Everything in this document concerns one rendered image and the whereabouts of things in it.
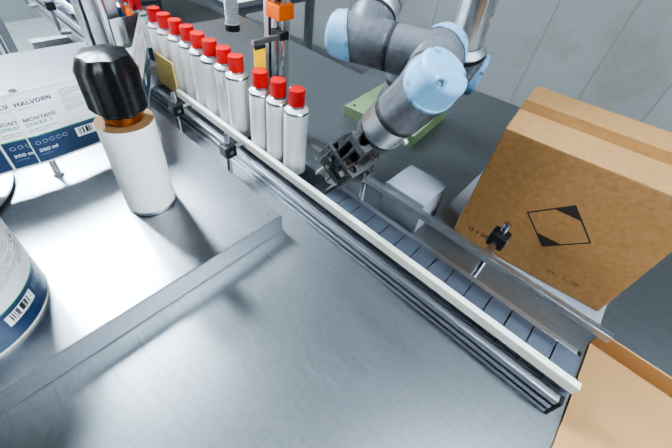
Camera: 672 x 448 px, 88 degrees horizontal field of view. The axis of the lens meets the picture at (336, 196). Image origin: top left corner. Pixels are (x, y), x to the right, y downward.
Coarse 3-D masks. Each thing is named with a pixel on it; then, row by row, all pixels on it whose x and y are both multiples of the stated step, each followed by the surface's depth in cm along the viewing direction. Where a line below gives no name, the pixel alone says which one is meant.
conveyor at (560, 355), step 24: (336, 192) 78; (360, 216) 74; (360, 240) 69; (408, 240) 70; (432, 264) 66; (456, 288) 63; (480, 288) 64; (456, 312) 59; (504, 312) 60; (528, 336) 58; (552, 360) 55; (576, 360) 56; (552, 384) 52
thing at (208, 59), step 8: (208, 40) 81; (208, 48) 81; (208, 56) 82; (216, 56) 83; (208, 64) 82; (208, 72) 84; (208, 80) 85; (208, 88) 87; (208, 96) 88; (216, 96) 88; (208, 104) 90; (216, 104) 90; (216, 112) 91
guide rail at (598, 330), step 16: (320, 144) 77; (368, 176) 70; (384, 192) 68; (416, 208) 65; (432, 224) 64; (464, 240) 61; (480, 256) 59; (512, 272) 57; (528, 288) 56; (560, 304) 53; (576, 320) 52; (592, 320) 52; (608, 336) 50
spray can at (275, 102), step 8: (272, 80) 70; (280, 80) 70; (272, 88) 70; (280, 88) 70; (272, 96) 71; (280, 96) 71; (272, 104) 72; (280, 104) 72; (272, 112) 73; (280, 112) 73; (272, 120) 74; (280, 120) 74; (272, 128) 75; (280, 128) 75; (272, 136) 77; (280, 136) 77; (272, 144) 78; (280, 144) 78; (272, 152) 80; (280, 152) 80; (280, 160) 81
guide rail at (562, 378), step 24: (216, 120) 88; (312, 192) 72; (336, 216) 70; (384, 240) 65; (408, 264) 62; (432, 288) 60; (480, 312) 56; (504, 336) 54; (528, 360) 53; (576, 384) 49
